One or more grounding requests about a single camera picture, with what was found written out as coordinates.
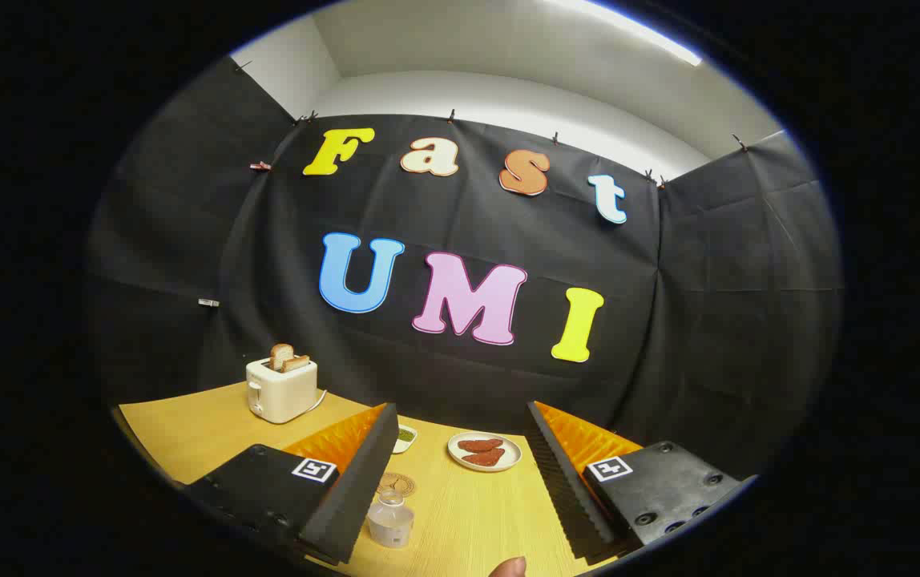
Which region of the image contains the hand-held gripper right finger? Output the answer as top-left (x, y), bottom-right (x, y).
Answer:
top-left (526, 401), bottom-right (759, 562)

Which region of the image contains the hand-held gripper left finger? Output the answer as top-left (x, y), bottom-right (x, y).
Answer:
top-left (180, 402), bottom-right (401, 566)

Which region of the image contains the clear juice bottle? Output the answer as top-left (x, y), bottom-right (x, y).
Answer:
top-left (366, 490), bottom-right (415, 549)

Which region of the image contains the round wooden coaster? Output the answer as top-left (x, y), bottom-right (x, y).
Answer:
top-left (376, 472), bottom-right (418, 499)

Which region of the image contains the white round plate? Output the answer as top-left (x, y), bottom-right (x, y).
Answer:
top-left (447, 432), bottom-right (523, 473)

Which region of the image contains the wooden table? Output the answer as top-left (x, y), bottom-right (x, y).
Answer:
top-left (111, 381), bottom-right (645, 577)

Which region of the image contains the cream toaster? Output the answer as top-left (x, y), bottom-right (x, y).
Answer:
top-left (245, 357), bottom-right (319, 425)

